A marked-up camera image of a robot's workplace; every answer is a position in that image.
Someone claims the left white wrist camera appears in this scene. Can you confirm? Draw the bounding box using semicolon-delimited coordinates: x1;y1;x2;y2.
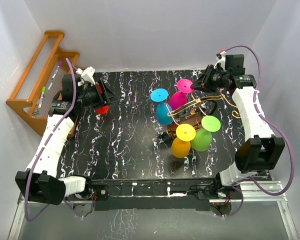
75;66;96;86

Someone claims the blue wine glass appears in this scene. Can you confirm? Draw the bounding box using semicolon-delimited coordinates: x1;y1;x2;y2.
150;88;173;125

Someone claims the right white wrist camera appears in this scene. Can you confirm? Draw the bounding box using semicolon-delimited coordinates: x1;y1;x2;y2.
214;49;227;69

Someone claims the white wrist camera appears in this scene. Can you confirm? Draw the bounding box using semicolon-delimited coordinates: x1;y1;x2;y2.
214;49;227;69
75;66;96;86

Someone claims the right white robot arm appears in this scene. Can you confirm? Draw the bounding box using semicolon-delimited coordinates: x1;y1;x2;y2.
191;51;285;199

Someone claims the magenta wine glass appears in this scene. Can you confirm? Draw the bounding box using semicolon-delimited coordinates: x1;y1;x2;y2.
168;78;194;111

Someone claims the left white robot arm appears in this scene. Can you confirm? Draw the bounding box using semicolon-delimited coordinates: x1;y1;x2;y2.
15;73;118;205

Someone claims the green wine glass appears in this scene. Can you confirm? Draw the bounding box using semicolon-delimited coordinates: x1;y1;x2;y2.
191;115;221;152

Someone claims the gold wire wine glass rack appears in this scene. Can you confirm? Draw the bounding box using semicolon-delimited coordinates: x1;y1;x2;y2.
160;89;241;144

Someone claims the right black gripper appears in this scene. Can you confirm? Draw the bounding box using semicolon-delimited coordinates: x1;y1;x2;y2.
190;65;229;94

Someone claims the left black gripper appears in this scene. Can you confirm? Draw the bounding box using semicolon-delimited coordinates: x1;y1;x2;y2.
77;79;120;110

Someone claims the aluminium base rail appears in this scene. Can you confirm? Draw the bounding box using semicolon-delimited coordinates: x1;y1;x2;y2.
8;183;299;240

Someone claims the purple capped marker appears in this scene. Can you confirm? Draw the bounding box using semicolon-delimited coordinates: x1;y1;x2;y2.
51;61;63;81

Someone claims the red wine glass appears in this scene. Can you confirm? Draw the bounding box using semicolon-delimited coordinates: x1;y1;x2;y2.
95;105;109;115

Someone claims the wooden tiered shelf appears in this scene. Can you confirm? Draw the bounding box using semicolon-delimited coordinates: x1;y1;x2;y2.
6;30;80;136

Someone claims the orange yellow wine glass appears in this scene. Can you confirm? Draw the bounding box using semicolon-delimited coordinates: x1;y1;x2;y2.
171;123;196;158

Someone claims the green capped marker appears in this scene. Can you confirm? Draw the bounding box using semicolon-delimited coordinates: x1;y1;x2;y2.
38;86;46;109

